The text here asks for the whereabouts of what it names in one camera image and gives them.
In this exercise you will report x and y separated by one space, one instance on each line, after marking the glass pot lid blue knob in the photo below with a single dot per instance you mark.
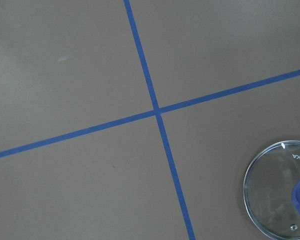
271 190

